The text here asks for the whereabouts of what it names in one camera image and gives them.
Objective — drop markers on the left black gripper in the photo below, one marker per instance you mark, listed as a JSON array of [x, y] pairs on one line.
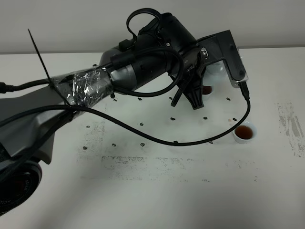
[[170, 48]]

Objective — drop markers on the light blue porcelain teapot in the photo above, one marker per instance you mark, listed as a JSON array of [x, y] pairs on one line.
[[214, 74]]

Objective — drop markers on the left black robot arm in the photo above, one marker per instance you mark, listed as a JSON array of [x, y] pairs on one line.
[[28, 123]]

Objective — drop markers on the far light blue teacup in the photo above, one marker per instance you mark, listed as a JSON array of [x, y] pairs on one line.
[[207, 90]]

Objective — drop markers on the light blue teacup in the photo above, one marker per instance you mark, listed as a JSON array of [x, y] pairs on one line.
[[207, 90], [245, 132]]

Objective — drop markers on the near light blue teacup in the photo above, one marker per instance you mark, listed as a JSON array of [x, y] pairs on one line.
[[245, 132]]

